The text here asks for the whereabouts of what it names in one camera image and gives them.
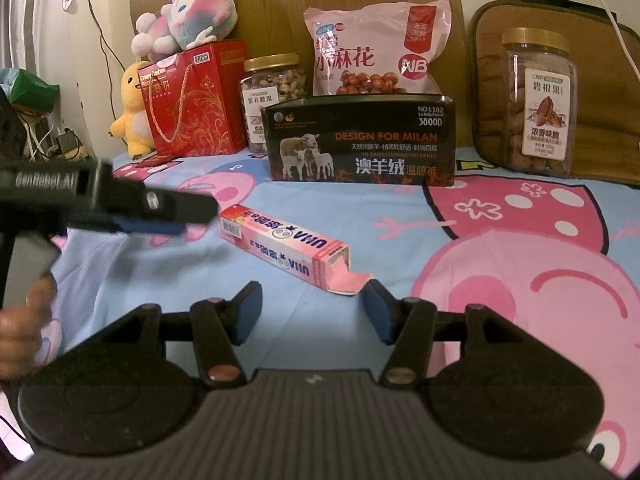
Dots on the black charger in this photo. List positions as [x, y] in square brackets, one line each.
[67, 142]

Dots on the wooden headboard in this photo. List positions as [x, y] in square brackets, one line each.
[280, 0]

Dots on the yellow duck plush toy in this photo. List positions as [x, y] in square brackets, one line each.
[131, 120]

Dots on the pink fried dough snack bag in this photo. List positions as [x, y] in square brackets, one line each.
[370, 45]

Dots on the pink candy carton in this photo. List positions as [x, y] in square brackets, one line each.
[285, 245]

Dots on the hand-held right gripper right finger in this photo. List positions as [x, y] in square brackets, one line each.
[377, 310]

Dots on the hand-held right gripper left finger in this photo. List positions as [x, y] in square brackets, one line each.
[248, 312]

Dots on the green plastic bag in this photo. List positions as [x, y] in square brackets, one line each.
[30, 87]

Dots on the black tin box sheep print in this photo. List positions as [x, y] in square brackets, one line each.
[360, 150]

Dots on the small red envelope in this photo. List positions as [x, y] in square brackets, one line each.
[157, 161]

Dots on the cartoon pig printed bed sheet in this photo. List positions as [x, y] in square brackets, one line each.
[300, 200]

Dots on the mixed nut jar gold lid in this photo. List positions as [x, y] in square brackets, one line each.
[270, 95]

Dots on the pink and white plush toy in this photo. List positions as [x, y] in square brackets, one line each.
[195, 15]

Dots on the brown seat cushion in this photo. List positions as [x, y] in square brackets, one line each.
[600, 110]

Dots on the pecan jar gold lid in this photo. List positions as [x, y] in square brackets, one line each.
[540, 110]

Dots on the person's left hand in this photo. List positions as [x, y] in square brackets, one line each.
[25, 325]

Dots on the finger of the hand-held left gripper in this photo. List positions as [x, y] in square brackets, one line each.
[170, 205]
[145, 226]

